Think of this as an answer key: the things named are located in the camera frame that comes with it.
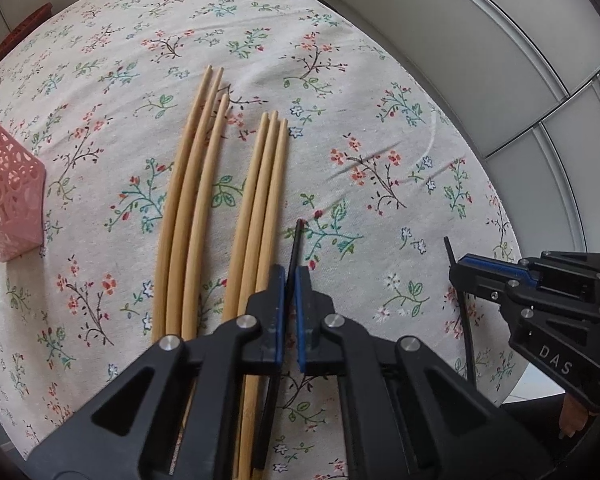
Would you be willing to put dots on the black chopstick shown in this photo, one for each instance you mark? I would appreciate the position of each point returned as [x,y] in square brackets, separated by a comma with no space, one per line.
[295,255]
[462,310]

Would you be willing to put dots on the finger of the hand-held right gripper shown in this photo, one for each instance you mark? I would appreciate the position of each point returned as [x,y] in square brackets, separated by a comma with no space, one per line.
[495,266]
[480,284]

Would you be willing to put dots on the pink perforated utensil holder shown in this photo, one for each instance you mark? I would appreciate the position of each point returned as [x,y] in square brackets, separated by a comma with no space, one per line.
[7,195]

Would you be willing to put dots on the floral tablecloth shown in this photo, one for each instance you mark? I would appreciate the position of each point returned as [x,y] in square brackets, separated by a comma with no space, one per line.
[380,70]

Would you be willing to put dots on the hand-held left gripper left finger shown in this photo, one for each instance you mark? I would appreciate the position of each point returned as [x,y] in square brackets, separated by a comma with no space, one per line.
[279,312]

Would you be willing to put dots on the person's right hand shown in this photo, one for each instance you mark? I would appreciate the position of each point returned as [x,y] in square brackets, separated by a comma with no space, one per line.
[574,417]

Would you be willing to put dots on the red-brown plastic basket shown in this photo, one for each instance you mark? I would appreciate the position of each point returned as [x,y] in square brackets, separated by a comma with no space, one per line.
[22,27]

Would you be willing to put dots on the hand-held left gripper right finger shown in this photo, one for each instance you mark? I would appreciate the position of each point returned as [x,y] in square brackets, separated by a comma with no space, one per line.
[301,312]

